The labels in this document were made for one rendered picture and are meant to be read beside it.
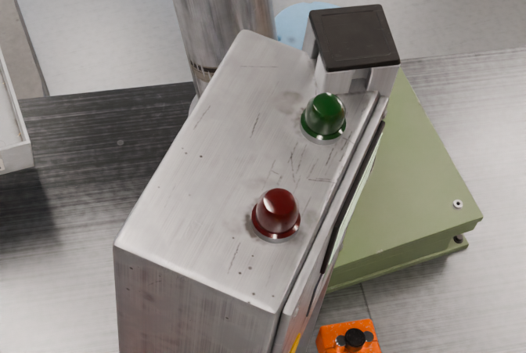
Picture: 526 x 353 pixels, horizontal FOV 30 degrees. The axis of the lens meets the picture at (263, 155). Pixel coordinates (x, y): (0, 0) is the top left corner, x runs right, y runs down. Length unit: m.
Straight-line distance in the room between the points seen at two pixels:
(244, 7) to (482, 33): 0.77
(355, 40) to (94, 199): 0.76
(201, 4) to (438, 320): 0.59
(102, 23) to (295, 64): 0.90
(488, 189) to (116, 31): 0.58
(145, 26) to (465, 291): 0.60
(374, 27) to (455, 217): 0.68
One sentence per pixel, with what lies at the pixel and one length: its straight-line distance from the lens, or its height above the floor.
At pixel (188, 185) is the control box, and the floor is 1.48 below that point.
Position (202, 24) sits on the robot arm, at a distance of 0.84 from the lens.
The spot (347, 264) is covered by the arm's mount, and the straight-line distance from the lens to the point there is 1.18.
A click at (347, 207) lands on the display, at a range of 0.55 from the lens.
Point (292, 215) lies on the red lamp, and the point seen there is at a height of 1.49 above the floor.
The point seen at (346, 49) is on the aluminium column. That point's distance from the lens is 0.56.
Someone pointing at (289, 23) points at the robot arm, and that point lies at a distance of 1.07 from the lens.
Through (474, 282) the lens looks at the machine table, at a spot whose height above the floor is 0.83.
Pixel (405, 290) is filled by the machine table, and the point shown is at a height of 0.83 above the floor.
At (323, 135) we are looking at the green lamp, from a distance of 0.55.
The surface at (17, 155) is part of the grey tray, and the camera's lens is 1.15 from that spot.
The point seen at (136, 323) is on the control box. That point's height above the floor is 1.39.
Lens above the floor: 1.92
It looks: 55 degrees down
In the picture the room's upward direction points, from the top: 10 degrees clockwise
